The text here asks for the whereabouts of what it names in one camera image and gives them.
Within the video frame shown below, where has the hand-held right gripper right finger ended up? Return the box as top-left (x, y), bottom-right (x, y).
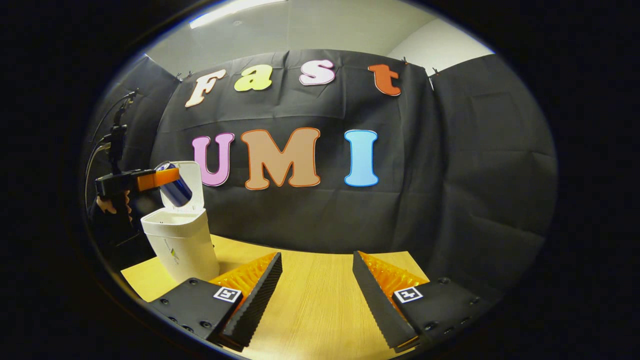
top-left (352, 251), bottom-right (501, 354)

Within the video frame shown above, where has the black backdrop cloth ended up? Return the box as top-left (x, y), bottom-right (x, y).
top-left (82, 49), bottom-right (558, 301)

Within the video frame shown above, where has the white desktop garbage bin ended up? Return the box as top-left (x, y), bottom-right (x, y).
top-left (140, 161), bottom-right (221, 284)

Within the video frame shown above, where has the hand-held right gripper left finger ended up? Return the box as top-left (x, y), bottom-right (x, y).
top-left (147, 252), bottom-right (283, 351)

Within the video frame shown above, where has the wooden desktop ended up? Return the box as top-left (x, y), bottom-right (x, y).
top-left (120, 234), bottom-right (431, 360)

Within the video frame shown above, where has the blue pop can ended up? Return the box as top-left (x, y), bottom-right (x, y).
top-left (155, 161), bottom-right (193, 207)

